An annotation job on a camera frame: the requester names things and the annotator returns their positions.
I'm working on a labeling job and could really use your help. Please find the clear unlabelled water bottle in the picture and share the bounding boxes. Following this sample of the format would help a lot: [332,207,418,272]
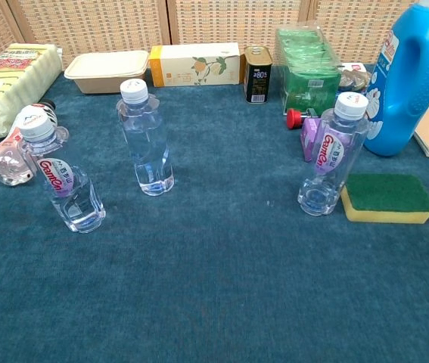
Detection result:
[115,78,176,197]

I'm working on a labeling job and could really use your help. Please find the clear Ganten labelled water bottle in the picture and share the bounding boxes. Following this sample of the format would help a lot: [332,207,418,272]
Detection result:
[297,91,370,217]
[16,104,107,234]

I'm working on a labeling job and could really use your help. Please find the red round cap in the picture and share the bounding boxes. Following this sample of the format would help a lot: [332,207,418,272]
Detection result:
[286,107,318,131]

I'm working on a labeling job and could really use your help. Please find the purple wrapped packet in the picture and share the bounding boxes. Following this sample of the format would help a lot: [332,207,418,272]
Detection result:
[300,116,328,163]

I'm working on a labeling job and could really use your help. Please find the black and gold tin can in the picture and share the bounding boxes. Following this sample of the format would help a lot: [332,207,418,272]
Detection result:
[243,45,274,104]

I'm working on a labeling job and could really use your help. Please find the white orange carton box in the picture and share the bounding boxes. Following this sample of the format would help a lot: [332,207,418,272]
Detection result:
[148,42,241,88]

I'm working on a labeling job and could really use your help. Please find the clear box of green packets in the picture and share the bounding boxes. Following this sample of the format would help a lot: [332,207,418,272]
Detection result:
[275,26,343,116]

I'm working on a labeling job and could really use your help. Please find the beige lidded food container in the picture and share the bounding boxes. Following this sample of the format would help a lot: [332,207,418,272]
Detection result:
[64,49,150,95]

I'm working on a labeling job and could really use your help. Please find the woven wooden folding screen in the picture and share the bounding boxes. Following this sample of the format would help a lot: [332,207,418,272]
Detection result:
[0,0,429,72]

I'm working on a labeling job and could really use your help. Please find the green yellow sponge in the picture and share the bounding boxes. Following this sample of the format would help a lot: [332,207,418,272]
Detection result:
[340,172,429,225]

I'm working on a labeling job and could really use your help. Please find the small snack pack red label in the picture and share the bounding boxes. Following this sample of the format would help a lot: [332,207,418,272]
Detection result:
[337,62,372,94]

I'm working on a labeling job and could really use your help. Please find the blue detergent bottle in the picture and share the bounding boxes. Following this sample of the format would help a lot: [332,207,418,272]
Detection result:
[363,0,429,157]

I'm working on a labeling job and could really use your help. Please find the pink bottle with striped cap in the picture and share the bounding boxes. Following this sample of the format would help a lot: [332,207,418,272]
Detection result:
[0,98,58,186]

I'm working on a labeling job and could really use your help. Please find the yellow cloth pack in plastic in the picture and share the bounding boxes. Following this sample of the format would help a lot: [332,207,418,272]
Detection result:
[0,42,64,140]

